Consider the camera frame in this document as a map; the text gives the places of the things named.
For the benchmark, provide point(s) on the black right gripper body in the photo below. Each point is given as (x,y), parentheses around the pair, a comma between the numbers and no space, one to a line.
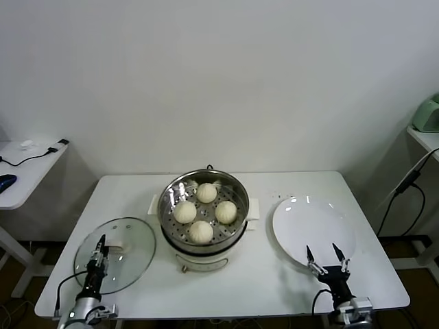
(336,279)

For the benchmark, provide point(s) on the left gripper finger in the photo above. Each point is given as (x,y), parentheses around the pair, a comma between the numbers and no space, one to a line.
(102,245)

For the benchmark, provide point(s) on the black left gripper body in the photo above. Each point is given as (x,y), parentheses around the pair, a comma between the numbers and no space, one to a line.
(93,277)

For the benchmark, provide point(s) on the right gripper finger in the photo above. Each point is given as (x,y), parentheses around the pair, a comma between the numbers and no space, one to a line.
(311,260)
(344,262)

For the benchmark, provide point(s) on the round glass pot lid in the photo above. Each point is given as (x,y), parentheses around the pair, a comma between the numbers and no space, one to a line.
(133,260)

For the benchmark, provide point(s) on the white steamed baozi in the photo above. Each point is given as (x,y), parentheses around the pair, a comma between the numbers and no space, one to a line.
(201,232)
(226,212)
(185,212)
(206,193)

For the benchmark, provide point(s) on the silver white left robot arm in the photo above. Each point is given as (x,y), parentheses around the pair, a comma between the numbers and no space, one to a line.
(73,313)

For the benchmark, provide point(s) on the stainless steel steamer basket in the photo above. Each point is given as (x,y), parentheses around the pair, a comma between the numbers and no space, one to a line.
(236,192)

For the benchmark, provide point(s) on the white round plate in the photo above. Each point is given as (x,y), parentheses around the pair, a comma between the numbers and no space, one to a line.
(308,222)

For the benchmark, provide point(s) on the white side desk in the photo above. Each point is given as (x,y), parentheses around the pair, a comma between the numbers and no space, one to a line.
(31,178)

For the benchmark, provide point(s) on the white electric pot base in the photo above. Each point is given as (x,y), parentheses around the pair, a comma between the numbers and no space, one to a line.
(202,262)

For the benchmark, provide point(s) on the blue computer mouse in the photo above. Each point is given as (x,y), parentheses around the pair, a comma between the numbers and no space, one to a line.
(7,181)

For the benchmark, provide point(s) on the small white object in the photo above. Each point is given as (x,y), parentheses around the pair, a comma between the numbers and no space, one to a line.
(28,144)

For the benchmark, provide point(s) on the white shelf desk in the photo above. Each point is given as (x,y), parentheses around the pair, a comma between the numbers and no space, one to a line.
(425,138)

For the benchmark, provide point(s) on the mint green appliance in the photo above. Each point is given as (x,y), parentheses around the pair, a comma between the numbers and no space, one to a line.
(427,114)

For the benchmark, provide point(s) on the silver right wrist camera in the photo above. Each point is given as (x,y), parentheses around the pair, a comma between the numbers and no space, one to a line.
(360,305)

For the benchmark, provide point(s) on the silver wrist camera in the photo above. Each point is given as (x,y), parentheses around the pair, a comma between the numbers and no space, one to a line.
(360,305)
(103,312)

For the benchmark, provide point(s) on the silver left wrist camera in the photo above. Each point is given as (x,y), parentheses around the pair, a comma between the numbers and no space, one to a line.
(103,312)

